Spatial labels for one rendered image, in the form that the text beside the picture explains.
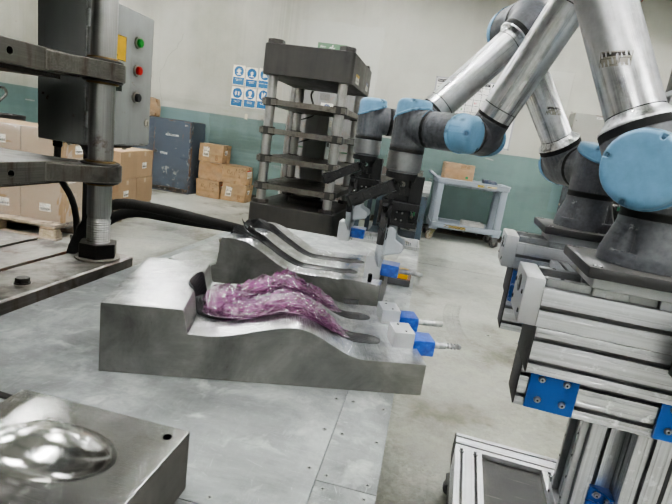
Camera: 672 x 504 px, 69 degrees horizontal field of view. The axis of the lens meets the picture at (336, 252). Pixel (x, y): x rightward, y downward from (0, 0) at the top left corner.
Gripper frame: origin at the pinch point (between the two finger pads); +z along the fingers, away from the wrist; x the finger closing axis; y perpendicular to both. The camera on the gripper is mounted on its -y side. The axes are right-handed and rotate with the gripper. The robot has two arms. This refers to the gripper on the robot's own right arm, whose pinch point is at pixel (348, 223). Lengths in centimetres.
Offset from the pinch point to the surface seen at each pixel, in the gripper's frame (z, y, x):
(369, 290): 7.6, 12.2, -36.0
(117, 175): -7, -57, -25
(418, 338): 8, 24, -57
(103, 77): -30, -59, -29
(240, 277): 10.3, -17.6, -36.0
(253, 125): -26, -268, 621
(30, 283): 16, -60, -50
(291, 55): -97, -135, 356
